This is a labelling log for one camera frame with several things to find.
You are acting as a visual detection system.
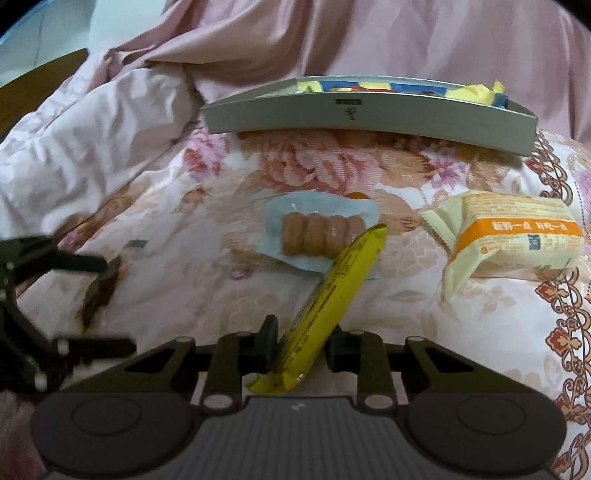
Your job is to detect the white quilt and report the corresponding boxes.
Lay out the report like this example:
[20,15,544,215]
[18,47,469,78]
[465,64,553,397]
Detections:
[0,51,208,259]

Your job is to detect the floral bedsheet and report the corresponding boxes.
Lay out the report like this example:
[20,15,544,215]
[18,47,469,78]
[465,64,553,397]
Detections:
[0,124,591,480]

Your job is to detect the wooden headboard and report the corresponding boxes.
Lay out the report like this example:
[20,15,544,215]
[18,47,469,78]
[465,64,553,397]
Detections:
[0,47,89,144]

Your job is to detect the grey cardboard box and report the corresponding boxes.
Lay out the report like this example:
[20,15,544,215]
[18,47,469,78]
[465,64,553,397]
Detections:
[202,75,540,157]

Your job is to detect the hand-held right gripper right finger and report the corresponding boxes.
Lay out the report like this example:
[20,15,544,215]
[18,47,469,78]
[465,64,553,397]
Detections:
[324,324,534,414]

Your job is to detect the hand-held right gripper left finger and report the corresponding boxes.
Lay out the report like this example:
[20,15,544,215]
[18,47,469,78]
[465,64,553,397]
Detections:
[69,315,279,414]

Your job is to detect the pink satin duvet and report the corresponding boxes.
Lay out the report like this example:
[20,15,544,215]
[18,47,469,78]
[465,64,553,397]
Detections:
[88,0,591,144]

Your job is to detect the dark seaweed clear packet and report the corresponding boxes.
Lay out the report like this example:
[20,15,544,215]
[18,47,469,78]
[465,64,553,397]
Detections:
[76,239,147,333]

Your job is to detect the yellow green snack packet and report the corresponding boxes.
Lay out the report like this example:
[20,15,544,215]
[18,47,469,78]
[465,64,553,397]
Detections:
[245,224,389,396]

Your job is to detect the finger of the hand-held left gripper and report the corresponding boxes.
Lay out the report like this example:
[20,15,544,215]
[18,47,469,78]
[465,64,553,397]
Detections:
[0,305,138,394]
[0,234,110,305]

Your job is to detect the cream orange snack packet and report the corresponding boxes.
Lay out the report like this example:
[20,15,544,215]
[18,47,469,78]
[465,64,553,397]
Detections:
[422,191,585,302]

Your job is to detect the sausage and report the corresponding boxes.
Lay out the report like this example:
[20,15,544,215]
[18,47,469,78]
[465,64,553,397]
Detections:
[256,191,382,280]

